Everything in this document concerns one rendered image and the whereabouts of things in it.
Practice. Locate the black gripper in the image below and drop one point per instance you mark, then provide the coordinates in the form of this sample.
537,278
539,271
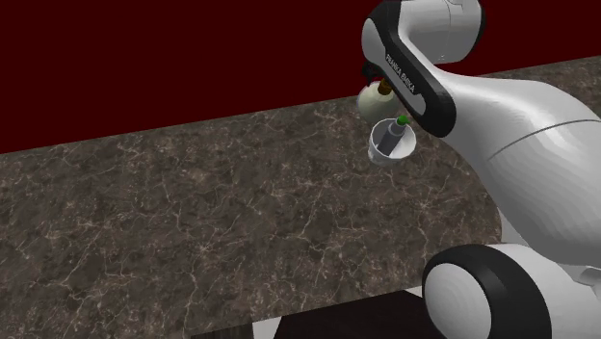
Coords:
369,73

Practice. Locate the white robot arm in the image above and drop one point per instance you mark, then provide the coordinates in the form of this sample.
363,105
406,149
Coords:
526,141

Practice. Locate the pale round bottle brown neck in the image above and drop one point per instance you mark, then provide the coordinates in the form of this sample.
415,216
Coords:
373,102

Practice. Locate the grey pen green cap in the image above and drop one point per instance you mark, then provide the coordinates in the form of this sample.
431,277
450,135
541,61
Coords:
389,138

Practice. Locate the white cup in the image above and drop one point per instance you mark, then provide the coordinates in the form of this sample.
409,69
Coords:
403,143

